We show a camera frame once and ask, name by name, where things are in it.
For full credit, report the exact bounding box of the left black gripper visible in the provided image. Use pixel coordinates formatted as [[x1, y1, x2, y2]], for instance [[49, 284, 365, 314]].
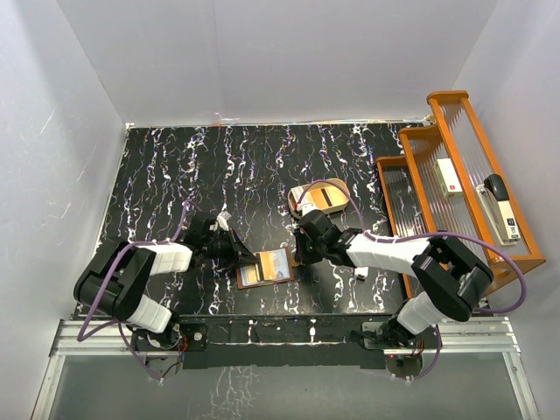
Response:
[[203, 227, 259, 270]]

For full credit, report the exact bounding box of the brown leather card holder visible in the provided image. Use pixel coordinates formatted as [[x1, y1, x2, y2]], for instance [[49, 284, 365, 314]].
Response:
[[236, 248, 296, 289]]

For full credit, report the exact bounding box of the stack of credit cards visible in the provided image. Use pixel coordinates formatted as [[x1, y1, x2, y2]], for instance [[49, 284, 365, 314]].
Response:
[[288, 185, 314, 216]]

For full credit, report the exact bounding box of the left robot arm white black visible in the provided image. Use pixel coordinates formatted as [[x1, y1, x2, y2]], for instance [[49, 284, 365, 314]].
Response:
[[73, 212, 259, 349]]

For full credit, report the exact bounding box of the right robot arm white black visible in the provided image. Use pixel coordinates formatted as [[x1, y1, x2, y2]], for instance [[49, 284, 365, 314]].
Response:
[[294, 210, 494, 347]]

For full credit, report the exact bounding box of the beige oval tray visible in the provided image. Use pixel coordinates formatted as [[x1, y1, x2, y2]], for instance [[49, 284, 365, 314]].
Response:
[[288, 178, 349, 220]]

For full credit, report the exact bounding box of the white staple box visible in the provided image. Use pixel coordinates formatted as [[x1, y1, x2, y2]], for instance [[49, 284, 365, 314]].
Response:
[[434, 158, 463, 199]]

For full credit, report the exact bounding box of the orange wooden tiered shelf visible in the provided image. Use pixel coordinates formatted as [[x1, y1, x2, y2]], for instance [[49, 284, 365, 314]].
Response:
[[376, 90, 546, 292]]

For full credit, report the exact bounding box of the black beige stapler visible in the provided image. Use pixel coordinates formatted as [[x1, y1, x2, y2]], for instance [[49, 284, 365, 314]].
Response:
[[475, 173, 521, 246]]

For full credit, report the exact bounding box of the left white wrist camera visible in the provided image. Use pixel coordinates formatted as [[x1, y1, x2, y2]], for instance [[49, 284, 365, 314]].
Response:
[[216, 211, 231, 231]]

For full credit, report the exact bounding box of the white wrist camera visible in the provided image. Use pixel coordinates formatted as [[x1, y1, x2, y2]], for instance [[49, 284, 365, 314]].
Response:
[[216, 211, 231, 231], [295, 203, 318, 219]]

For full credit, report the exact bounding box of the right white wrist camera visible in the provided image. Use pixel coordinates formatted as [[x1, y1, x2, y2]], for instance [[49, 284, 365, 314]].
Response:
[[295, 203, 318, 219]]

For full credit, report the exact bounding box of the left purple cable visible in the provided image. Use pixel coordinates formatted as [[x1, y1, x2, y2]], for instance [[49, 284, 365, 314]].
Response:
[[75, 199, 198, 382]]

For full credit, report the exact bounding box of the purple cable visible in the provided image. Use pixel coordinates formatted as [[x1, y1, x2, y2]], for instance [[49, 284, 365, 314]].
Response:
[[295, 179, 529, 382], [75, 199, 198, 382]]

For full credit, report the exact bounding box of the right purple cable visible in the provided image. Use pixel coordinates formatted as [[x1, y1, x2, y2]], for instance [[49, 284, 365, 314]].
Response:
[[295, 179, 529, 382]]

